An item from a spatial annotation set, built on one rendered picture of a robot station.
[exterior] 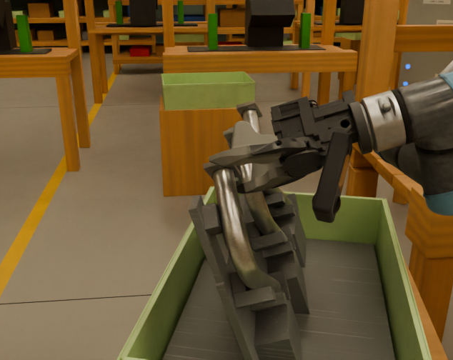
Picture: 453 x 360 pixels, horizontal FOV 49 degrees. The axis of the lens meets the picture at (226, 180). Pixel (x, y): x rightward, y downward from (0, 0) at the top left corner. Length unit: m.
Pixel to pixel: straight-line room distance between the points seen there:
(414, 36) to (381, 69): 0.19
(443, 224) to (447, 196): 0.66
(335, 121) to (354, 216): 0.55
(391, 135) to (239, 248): 0.24
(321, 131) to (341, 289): 0.46
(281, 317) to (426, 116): 0.39
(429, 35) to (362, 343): 1.31
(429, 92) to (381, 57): 1.16
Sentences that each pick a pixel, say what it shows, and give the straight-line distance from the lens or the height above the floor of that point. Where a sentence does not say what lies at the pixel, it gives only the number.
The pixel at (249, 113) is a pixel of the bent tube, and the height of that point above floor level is 1.18.
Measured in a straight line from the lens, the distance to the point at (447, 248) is 1.44.
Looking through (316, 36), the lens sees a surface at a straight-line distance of 11.14.
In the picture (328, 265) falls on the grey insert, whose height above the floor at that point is 0.85.
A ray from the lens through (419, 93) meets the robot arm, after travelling 0.68.
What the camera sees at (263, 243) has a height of 1.01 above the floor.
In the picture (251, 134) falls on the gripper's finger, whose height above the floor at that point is 1.24.
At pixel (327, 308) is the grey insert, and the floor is 0.85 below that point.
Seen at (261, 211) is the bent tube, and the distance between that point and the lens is 0.83.
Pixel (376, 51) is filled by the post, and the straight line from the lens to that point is 1.83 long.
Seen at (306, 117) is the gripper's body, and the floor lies 1.26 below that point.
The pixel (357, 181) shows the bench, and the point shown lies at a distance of 1.95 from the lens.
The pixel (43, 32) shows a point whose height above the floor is 0.42.
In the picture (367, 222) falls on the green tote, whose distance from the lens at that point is 1.23.
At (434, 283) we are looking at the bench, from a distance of 1.49.
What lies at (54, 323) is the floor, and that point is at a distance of 2.46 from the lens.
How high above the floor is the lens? 1.43
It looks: 22 degrees down
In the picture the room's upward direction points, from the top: straight up
